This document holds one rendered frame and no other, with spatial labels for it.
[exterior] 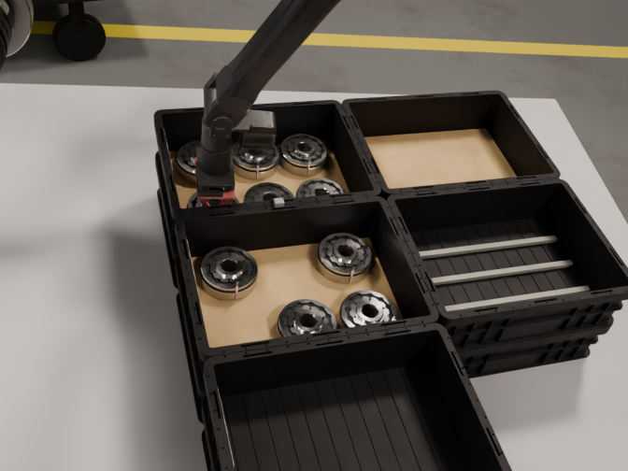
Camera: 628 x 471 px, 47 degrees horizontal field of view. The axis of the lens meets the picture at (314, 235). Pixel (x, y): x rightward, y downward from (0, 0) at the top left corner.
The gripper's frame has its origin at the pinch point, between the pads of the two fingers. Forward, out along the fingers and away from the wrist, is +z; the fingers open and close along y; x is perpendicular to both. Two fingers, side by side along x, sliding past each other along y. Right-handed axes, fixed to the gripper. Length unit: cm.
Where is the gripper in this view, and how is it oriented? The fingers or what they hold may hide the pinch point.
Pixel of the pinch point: (212, 201)
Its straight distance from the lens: 141.1
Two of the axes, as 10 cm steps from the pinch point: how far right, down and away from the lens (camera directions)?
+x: -9.8, 0.1, -2.2
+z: -1.5, 6.7, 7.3
